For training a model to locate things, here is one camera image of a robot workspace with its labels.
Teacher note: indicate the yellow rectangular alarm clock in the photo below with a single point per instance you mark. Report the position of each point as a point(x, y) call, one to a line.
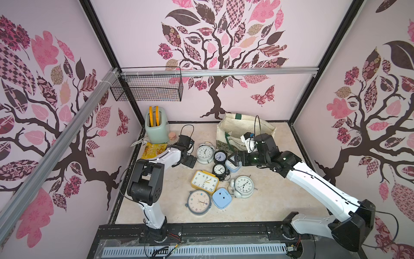
point(206, 181)

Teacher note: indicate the aluminium frame rail back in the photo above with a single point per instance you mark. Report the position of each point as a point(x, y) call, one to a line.
point(222, 72)

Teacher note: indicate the blue clock face down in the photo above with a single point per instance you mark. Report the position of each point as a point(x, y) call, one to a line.
point(221, 198)

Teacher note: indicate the black wire basket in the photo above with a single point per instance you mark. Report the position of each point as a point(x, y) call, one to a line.
point(149, 83)

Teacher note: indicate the aluminium frame rail left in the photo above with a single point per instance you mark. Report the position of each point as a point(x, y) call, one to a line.
point(26, 193)

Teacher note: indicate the aluminium frame rail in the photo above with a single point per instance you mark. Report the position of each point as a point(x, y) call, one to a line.
point(26, 193)
point(222, 72)

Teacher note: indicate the glass bottle pink cap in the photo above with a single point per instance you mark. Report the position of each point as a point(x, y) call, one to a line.
point(172, 136)

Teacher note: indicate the yellow toast slice right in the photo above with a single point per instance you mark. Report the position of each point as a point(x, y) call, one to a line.
point(157, 115)

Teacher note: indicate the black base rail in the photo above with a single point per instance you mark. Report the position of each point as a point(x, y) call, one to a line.
point(179, 231)

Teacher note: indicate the yellow corn chips bag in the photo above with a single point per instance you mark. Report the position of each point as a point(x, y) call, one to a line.
point(153, 150)

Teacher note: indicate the grey round pastel clock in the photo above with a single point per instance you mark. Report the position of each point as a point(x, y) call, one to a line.
point(199, 202)

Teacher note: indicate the yellow toast slice left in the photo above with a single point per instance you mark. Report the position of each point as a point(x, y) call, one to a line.
point(151, 119)

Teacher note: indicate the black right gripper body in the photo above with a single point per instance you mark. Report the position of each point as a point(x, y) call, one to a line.
point(242, 157)

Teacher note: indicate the large white twin bell clock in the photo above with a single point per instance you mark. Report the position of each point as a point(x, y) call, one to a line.
point(242, 187)

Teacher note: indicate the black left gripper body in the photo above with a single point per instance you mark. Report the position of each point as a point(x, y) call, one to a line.
point(188, 161)

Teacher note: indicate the canvas tote bag green handles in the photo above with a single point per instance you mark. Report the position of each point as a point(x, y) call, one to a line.
point(234, 125)

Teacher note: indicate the black clock purple face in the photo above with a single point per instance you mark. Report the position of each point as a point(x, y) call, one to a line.
point(220, 157)

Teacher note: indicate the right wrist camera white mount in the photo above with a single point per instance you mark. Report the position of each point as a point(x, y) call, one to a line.
point(248, 140)

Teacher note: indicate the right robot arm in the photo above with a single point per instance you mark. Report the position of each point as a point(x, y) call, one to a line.
point(351, 220)

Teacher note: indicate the mint green toaster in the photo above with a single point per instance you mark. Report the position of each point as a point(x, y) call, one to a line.
point(157, 134)

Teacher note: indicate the black twin bell clock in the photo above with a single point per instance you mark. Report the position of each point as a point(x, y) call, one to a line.
point(220, 171)

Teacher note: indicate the light blue square clock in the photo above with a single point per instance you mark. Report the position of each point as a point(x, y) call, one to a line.
point(231, 167)

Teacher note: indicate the yellow toast slice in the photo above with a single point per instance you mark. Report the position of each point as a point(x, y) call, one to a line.
point(151, 119)
point(157, 115)

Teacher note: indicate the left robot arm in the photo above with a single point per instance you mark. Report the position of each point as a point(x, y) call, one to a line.
point(146, 181)

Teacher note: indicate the white vented cable duct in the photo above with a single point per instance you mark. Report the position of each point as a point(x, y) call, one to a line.
point(192, 251)

